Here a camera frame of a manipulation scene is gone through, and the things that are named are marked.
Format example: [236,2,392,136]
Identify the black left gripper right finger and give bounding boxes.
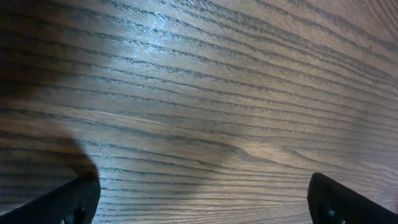
[307,172,397,224]

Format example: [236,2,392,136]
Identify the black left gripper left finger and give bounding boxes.
[1,175,101,224]

